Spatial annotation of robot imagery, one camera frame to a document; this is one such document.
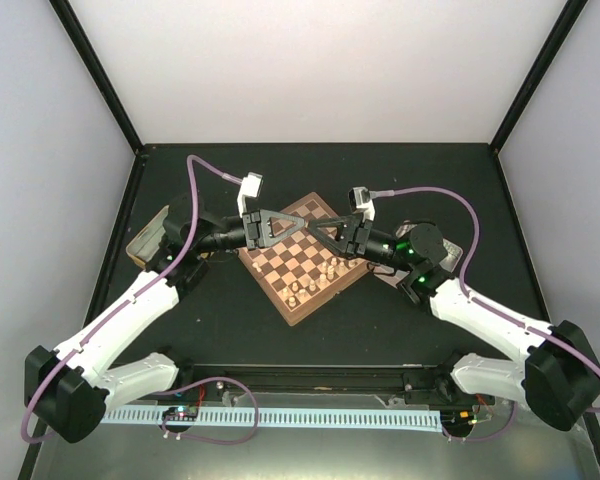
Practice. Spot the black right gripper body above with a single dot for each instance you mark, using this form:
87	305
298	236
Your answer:
377	251

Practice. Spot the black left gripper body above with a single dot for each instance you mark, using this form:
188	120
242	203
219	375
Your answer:
250	237

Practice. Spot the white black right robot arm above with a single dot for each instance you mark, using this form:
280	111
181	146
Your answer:
551	369

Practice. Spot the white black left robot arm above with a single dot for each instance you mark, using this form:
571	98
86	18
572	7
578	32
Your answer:
71	387

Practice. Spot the wooden chess board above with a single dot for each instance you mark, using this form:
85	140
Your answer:
298	259

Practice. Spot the right controller circuit board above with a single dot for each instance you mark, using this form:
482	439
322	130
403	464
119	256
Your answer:
466	417

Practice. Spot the controller circuit board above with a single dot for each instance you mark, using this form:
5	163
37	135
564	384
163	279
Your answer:
181	413
466	417

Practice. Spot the left controller circuit board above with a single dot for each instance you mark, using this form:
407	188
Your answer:
181	413

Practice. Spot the pink patterned plastic basket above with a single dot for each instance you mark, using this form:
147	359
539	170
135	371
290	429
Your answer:
424	248

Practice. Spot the light wooden knight piece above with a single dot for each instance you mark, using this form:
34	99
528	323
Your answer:
302	295

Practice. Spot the yellow bear tin box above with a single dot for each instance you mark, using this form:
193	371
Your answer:
146	243

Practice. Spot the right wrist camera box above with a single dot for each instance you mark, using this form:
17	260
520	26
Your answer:
361	202

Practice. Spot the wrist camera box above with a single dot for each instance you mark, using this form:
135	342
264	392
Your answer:
250	187
361	202

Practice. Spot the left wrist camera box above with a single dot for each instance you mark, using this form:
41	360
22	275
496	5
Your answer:
250	187

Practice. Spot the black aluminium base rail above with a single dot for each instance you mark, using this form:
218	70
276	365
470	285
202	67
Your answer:
430	385

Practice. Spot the white slotted cable duct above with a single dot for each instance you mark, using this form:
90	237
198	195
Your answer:
308	418

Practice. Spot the black frame post left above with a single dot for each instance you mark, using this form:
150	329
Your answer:
70	22

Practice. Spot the black frame post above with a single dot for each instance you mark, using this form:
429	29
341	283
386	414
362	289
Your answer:
70	22
552	45

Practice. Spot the black frame post right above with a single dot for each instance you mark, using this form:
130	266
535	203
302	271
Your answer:
552	45

